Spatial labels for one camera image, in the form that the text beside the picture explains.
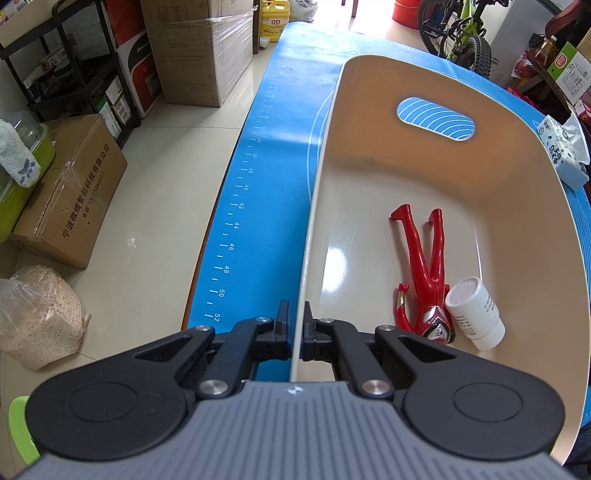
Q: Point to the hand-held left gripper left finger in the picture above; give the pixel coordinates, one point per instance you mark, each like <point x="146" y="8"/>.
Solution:
<point x="282" y="323"/>

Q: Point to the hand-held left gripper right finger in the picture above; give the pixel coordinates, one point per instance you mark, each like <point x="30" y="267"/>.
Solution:
<point x="306" y="332"/>

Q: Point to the beige plastic storage bin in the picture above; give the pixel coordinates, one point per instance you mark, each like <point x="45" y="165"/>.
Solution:
<point x="369" y="184"/>

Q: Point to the red figure toy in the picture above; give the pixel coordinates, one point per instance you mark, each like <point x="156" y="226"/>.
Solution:
<point x="427" y="277"/>

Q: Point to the blue silicone mat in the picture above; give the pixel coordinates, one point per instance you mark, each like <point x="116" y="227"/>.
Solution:
<point x="277" y="161"/>

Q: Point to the white plastic bottle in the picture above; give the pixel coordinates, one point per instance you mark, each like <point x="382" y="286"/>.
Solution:
<point x="475" y="314"/>

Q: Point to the clear bag of grain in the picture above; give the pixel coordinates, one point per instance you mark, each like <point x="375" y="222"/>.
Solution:
<point x="41" y="318"/>

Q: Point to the printed brown cardboard box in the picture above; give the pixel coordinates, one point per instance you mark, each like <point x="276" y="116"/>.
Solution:
<point x="69" y="194"/>

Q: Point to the large wrapped cardboard box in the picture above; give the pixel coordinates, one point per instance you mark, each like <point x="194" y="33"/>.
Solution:
<point x="198" y="60"/>

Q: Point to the lime green plastic object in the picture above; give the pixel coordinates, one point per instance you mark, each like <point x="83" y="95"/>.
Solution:
<point x="21" y="429"/>

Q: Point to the red black white box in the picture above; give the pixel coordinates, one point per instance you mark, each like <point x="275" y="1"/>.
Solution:
<point x="141" y="69"/>

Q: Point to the green container with clear lid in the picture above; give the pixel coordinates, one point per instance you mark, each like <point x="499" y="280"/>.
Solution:
<point x="14" y="207"/>

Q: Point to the yellow detergent bottle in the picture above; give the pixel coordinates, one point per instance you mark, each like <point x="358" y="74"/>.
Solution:
<point x="274" y="23"/>

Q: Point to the white tissue pack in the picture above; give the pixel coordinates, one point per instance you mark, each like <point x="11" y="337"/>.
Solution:
<point x="561" y="152"/>

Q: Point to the white patterned towel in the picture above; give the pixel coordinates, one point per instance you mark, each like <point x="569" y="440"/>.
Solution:
<point x="16" y="157"/>

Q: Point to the small white plastic bag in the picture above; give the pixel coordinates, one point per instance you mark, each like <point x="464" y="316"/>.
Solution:
<point x="302" y="9"/>

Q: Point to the green black bicycle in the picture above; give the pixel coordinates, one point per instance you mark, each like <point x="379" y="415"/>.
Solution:
<point x="478" y="55"/>

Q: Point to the red plastic bucket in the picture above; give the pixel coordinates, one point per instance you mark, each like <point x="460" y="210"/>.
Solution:
<point x="408" y="11"/>

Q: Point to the dark wooden side table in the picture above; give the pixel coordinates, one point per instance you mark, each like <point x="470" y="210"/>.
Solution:
<point x="549" y="87"/>

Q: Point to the black metal rack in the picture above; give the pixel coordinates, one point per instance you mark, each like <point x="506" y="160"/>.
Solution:
<point x="69" y="36"/>

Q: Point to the white chest freezer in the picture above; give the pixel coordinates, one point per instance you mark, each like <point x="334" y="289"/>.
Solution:
<point x="517" y="32"/>

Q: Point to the amber drink bottle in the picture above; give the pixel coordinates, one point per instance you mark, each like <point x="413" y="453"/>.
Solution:
<point x="547" y="50"/>

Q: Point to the green white carton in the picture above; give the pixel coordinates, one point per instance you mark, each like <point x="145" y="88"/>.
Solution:
<point x="572" y="74"/>

